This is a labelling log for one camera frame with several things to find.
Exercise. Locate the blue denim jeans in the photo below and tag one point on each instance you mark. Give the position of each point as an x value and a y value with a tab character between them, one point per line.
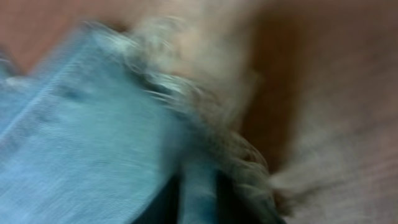
98	129

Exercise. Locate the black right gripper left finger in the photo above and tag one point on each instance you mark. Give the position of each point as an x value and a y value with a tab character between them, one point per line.
164	207

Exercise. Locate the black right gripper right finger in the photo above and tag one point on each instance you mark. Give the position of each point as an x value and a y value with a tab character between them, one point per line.
231	207

